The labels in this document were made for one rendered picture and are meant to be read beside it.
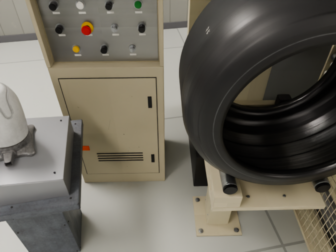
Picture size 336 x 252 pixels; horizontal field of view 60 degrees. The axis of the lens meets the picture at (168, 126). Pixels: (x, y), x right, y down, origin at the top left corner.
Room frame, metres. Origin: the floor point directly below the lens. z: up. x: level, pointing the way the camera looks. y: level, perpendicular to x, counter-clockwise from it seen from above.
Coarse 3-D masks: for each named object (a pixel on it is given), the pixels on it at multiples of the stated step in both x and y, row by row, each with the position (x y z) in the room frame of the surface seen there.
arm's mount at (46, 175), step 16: (48, 128) 0.92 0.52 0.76; (64, 128) 0.92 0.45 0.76; (48, 144) 0.82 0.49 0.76; (64, 144) 0.83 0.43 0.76; (16, 160) 0.73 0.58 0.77; (32, 160) 0.73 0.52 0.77; (48, 160) 0.74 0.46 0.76; (64, 160) 0.74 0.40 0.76; (0, 176) 0.65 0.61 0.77; (16, 176) 0.65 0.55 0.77; (32, 176) 0.66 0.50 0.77; (48, 176) 0.66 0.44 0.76; (64, 176) 0.68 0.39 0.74; (0, 192) 0.61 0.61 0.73; (16, 192) 0.62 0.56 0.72; (32, 192) 0.63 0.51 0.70; (48, 192) 0.64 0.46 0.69; (64, 192) 0.65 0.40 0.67
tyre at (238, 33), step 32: (224, 0) 0.67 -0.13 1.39; (256, 0) 0.58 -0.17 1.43; (288, 0) 0.54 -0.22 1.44; (320, 0) 0.53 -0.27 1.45; (192, 32) 0.69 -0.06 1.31; (224, 32) 0.55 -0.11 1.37; (256, 32) 0.52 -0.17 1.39; (288, 32) 0.50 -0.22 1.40; (320, 32) 0.50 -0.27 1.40; (192, 64) 0.57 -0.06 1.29; (224, 64) 0.51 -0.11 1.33; (256, 64) 0.49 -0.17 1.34; (192, 96) 0.52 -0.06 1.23; (224, 96) 0.49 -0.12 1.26; (320, 96) 0.77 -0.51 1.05; (192, 128) 0.52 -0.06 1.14; (224, 128) 0.73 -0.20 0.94; (256, 128) 0.75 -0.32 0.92; (288, 128) 0.74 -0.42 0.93; (320, 128) 0.69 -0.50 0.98; (224, 160) 0.49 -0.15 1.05; (256, 160) 0.61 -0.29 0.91; (288, 160) 0.61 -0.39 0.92; (320, 160) 0.58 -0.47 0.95
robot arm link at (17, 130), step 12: (0, 84) 0.85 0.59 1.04; (0, 96) 0.80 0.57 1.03; (12, 96) 0.83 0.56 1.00; (0, 108) 0.77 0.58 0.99; (12, 108) 0.80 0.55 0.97; (0, 120) 0.75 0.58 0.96; (12, 120) 0.78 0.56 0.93; (24, 120) 0.83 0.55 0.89; (0, 132) 0.74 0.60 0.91; (12, 132) 0.76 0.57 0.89; (24, 132) 0.81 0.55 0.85; (0, 144) 0.74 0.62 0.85; (12, 144) 0.76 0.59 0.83
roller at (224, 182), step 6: (222, 174) 0.55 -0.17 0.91; (228, 174) 0.55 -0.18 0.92; (222, 180) 0.53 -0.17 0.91; (228, 180) 0.52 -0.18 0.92; (234, 180) 0.53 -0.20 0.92; (222, 186) 0.51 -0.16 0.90; (228, 186) 0.51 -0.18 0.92; (234, 186) 0.51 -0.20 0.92; (228, 192) 0.50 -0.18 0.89; (234, 192) 0.50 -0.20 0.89
